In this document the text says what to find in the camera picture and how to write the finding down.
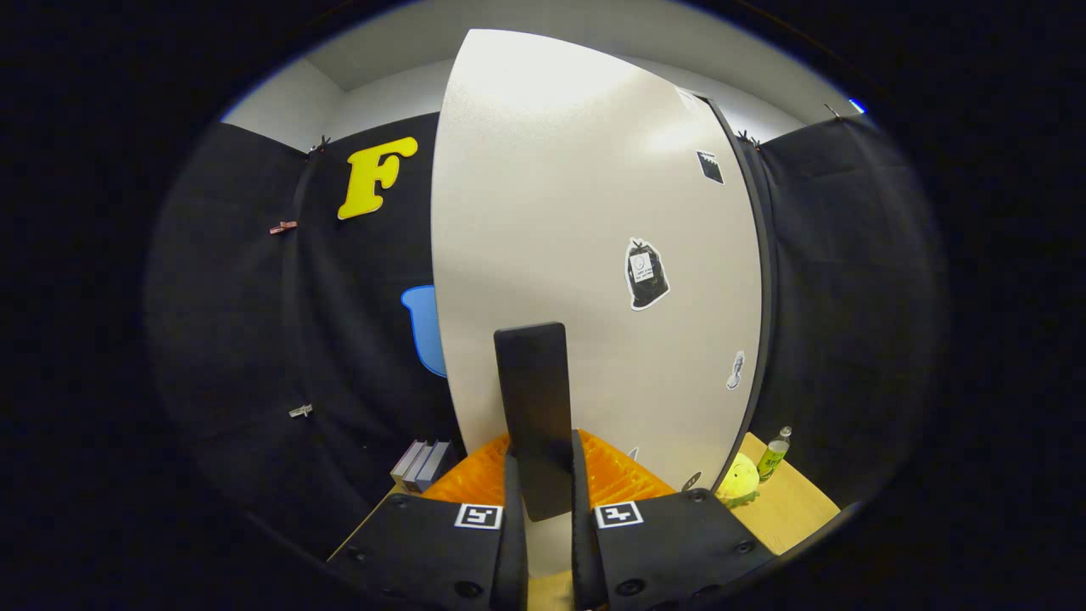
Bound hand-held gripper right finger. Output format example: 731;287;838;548
570;429;776;611

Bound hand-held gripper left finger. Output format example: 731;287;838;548
327;433;529;611

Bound black door handle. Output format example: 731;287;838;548
494;322;574;523

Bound beige shoe cabinet door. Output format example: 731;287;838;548
430;28;764;578

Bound blue book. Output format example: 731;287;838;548
413;441;452;493

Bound yellow pineapple plush toy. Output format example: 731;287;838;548
715;452;760;508

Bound green bottle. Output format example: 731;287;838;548
757;426;792;485

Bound black backdrop cloth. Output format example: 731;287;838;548
144;110;947;544

